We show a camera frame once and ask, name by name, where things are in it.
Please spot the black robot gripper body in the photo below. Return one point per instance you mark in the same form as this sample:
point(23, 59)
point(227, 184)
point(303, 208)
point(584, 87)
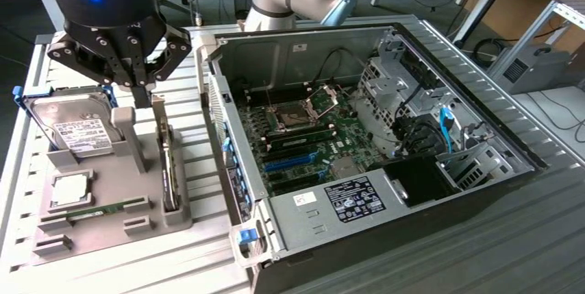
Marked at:
point(106, 6)

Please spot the graphics card with metal bracket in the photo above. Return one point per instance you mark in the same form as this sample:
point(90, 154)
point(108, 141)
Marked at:
point(170, 170)

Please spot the hard disk in blue carrier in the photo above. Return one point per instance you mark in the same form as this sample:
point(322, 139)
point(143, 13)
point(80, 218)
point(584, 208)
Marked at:
point(82, 129)

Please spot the thin metal locking lever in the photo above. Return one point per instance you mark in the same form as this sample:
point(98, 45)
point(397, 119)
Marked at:
point(268, 95)
point(327, 116)

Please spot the CPU socket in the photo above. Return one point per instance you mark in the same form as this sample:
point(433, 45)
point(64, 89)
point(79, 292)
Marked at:
point(292, 117)

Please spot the metal socket cover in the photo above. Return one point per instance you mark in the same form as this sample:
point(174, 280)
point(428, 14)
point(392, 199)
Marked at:
point(326, 100)

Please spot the RAM stick with black label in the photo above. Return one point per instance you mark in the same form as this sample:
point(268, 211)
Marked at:
point(299, 140)

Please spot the grey parts rack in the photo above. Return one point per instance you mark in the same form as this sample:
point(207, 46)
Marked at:
point(114, 184)

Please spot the long black expansion slot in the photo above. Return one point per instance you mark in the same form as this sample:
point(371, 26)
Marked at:
point(302, 187)
point(288, 153)
point(298, 179)

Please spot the silver CPU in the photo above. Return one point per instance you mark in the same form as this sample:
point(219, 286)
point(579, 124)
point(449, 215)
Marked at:
point(68, 189)

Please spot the blue expansion slot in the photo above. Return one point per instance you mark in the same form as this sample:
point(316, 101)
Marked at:
point(292, 162)

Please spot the green motherboard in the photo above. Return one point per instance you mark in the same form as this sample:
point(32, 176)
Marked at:
point(339, 143)

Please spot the green RAM stick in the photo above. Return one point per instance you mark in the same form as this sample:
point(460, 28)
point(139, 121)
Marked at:
point(100, 210)

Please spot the metal disk bay cage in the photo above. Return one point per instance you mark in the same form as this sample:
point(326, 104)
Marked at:
point(384, 85)

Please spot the silver chipset heatsink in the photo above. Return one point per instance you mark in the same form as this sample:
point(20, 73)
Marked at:
point(347, 168)

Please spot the blue case latch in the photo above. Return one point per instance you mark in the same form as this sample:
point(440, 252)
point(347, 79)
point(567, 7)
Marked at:
point(247, 235)

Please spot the grey power supply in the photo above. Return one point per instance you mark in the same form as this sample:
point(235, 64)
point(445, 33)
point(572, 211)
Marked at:
point(311, 229)

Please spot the black plastic shroud box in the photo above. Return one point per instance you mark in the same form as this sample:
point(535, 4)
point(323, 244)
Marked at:
point(416, 181)

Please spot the perforated metal disk bay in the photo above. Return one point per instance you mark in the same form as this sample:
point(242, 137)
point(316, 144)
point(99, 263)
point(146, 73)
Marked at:
point(475, 170)

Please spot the grey computer tower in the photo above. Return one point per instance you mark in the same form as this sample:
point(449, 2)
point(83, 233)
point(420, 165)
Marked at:
point(544, 71)

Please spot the black open PC case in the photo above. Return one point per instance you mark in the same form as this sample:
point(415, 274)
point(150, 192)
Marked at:
point(480, 225)

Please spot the aluminium profile frame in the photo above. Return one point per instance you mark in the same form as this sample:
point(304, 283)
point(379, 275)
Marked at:
point(564, 6)

